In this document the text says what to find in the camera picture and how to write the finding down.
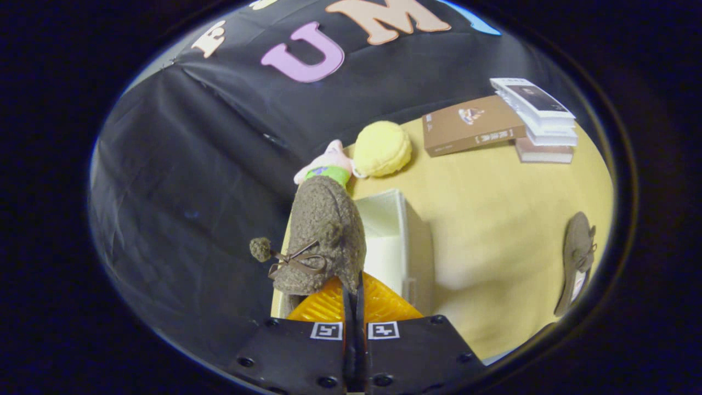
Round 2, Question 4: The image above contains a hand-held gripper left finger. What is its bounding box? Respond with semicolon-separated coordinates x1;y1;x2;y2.
228;274;352;395

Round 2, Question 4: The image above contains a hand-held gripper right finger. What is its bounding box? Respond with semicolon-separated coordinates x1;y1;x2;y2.
356;272;486;395

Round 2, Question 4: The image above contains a beige fabric storage box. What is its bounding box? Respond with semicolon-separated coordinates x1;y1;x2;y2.
271;189;437;320

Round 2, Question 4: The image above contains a brown fuzzy shoe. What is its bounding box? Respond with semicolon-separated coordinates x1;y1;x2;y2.
250;176;367;297
554;212;598;318

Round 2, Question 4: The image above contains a pink star plush toy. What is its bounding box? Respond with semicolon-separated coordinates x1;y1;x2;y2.
293;139;358;188

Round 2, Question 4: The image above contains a yellow round plush toy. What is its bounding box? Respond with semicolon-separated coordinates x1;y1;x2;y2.
353;121;412;178

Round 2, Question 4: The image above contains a black backdrop cloth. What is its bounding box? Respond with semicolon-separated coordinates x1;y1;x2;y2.
88;0;604;368

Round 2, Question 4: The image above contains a pinkish brown book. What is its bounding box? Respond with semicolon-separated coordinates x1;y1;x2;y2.
514;137;575;164

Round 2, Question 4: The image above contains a plain white book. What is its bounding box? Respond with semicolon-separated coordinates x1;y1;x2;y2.
496;94;579;147

